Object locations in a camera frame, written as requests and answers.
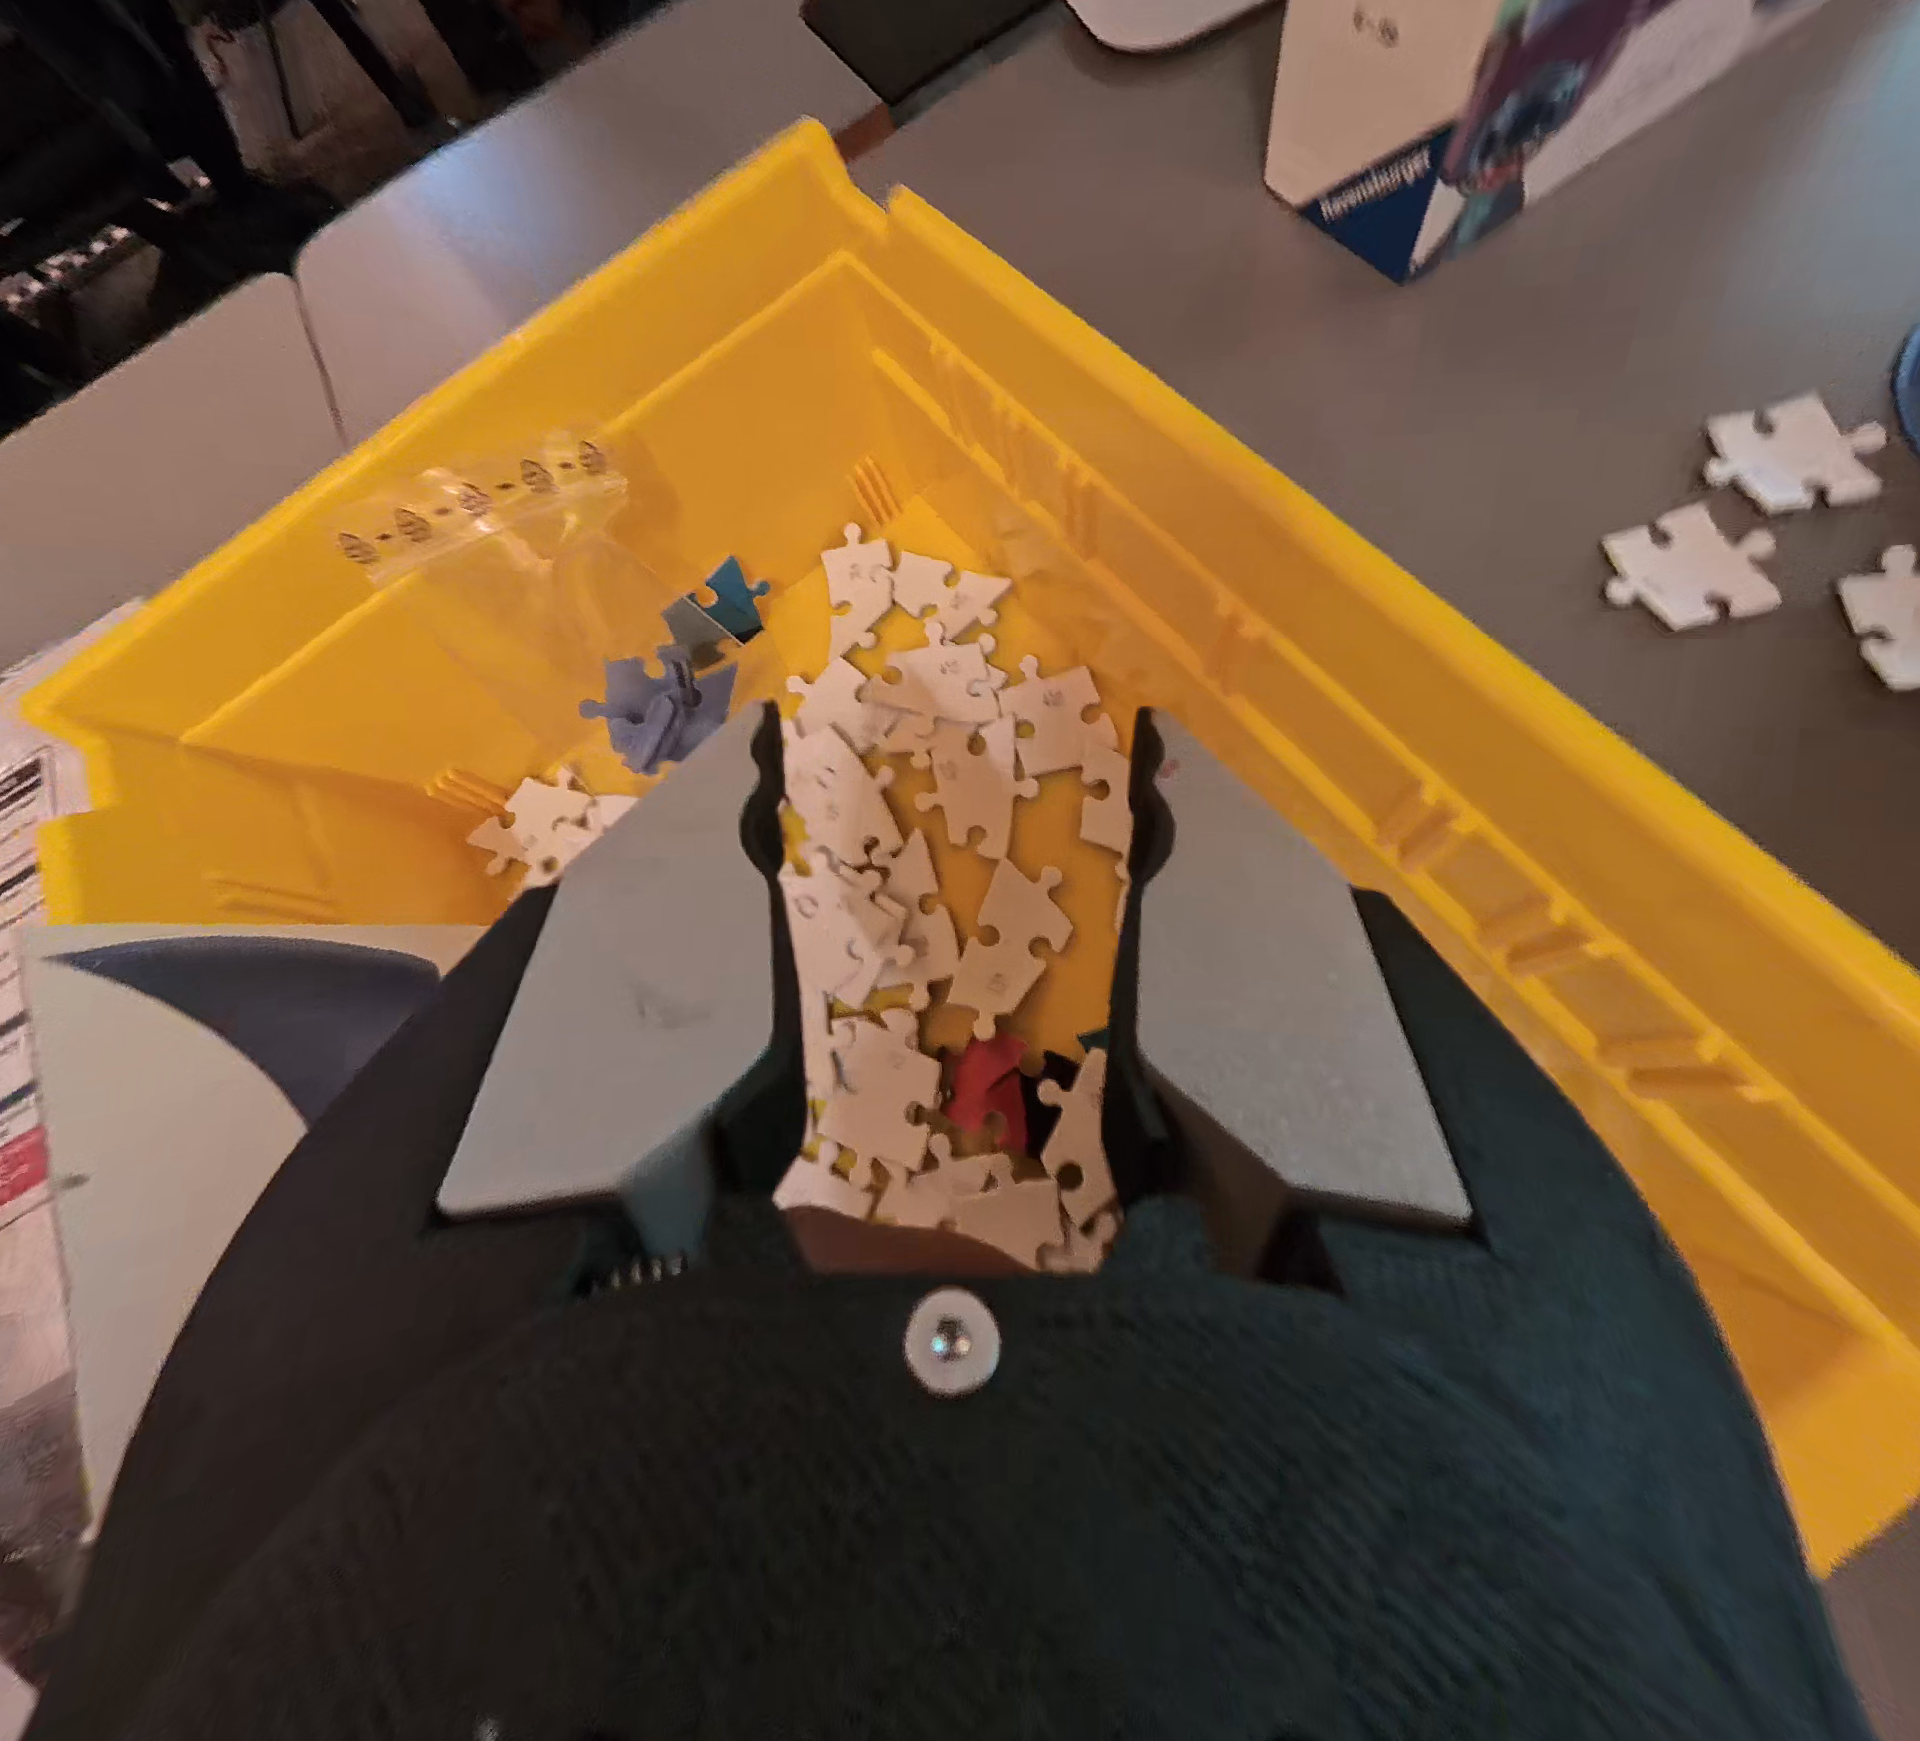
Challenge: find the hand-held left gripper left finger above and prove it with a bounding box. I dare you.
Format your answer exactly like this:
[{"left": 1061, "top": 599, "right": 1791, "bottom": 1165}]
[{"left": 435, "top": 702, "right": 826, "bottom": 1260}]

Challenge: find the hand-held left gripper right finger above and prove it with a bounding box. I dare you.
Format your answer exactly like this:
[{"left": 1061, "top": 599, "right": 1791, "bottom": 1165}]
[{"left": 1110, "top": 706, "right": 1476, "bottom": 1275}]

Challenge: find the pile of white puzzle pieces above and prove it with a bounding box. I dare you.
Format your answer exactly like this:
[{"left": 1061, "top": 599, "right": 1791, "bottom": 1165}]
[{"left": 465, "top": 523, "right": 1142, "bottom": 1275}]

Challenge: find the yellow plastic bin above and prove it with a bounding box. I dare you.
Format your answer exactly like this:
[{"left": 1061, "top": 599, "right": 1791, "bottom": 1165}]
[{"left": 18, "top": 117, "right": 1920, "bottom": 1578}]

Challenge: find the white jigsaw puzzle piece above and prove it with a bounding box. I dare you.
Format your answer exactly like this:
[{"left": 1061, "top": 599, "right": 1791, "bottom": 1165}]
[
  {"left": 1702, "top": 392, "right": 1890, "bottom": 516},
  {"left": 1839, "top": 546, "right": 1920, "bottom": 695},
  {"left": 1599, "top": 503, "right": 1783, "bottom": 634}
]

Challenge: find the red jigsaw puzzle piece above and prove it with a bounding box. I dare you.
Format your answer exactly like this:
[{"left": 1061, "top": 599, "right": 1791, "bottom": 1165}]
[{"left": 937, "top": 1038, "right": 1037, "bottom": 1157}]

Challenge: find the blue jigsaw puzzle piece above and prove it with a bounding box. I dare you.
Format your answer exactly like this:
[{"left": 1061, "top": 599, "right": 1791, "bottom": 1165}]
[{"left": 664, "top": 555, "right": 775, "bottom": 648}]

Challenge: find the printed cardboard puzzle box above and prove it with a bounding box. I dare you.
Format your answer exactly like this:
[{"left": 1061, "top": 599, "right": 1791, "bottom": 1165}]
[{"left": 1264, "top": 0, "right": 1920, "bottom": 286}]

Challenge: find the blue ear cutout sheet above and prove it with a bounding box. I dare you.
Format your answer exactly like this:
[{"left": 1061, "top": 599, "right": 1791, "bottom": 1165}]
[{"left": 22, "top": 922, "right": 499, "bottom": 1489}]

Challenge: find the clear plastic bag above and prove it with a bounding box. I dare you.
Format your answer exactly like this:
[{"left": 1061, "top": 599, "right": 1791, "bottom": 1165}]
[{"left": 333, "top": 428, "right": 752, "bottom": 782}]

